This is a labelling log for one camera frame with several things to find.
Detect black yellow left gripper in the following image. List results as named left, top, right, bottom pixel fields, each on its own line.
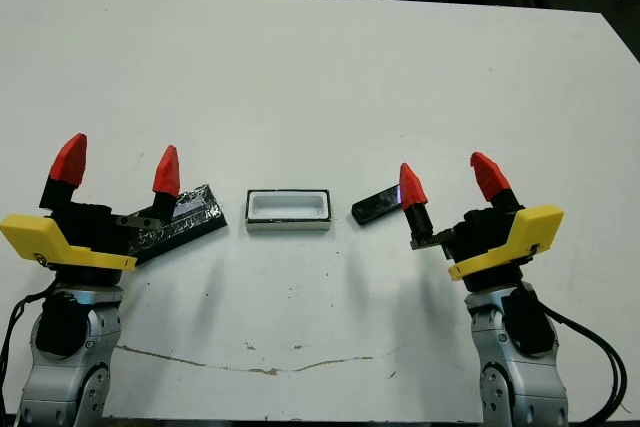
left=0, top=133, right=180, bottom=289

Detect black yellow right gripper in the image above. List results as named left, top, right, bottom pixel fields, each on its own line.
left=398, top=151, right=565, bottom=293

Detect black slim camera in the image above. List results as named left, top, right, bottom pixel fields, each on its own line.
left=351, top=185, right=404, bottom=226

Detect black glossy box lid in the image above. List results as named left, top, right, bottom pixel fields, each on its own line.
left=127, top=184, right=230, bottom=266

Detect white tray box base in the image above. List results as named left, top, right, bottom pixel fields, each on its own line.
left=244, top=188, right=333, bottom=234

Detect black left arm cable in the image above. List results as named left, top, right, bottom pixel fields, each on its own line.
left=0, top=291, right=56, bottom=427

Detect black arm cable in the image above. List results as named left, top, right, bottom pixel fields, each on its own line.
left=0, top=291, right=56, bottom=427
left=522, top=281, right=629, bottom=427

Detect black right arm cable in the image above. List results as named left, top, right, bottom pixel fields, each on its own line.
left=522, top=281, right=629, bottom=427

